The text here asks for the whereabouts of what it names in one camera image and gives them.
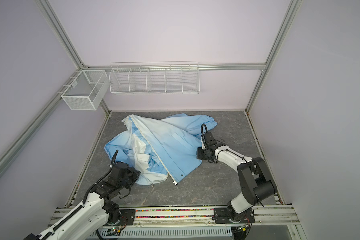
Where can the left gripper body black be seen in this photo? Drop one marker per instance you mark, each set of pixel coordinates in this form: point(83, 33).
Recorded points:
point(131, 177)

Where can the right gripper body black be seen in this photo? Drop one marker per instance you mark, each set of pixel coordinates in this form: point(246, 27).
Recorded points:
point(202, 153)

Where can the light blue zip jacket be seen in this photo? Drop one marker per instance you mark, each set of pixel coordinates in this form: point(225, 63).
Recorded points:
point(159, 149)

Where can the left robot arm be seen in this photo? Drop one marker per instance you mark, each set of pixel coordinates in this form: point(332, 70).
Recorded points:
point(97, 208)

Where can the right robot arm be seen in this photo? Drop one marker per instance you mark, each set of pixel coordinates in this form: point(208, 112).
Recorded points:
point(255, 178)

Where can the small white mesh basket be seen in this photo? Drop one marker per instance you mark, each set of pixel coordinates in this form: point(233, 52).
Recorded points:
point(87, 90)

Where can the white vented cable duct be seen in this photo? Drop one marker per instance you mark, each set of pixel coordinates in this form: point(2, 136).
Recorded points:
point(181, 233)

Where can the long white wire basket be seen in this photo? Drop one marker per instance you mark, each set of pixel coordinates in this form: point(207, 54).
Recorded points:
point(155, 78)

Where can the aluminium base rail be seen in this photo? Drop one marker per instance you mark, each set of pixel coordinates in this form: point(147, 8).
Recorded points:
point(183, 217)

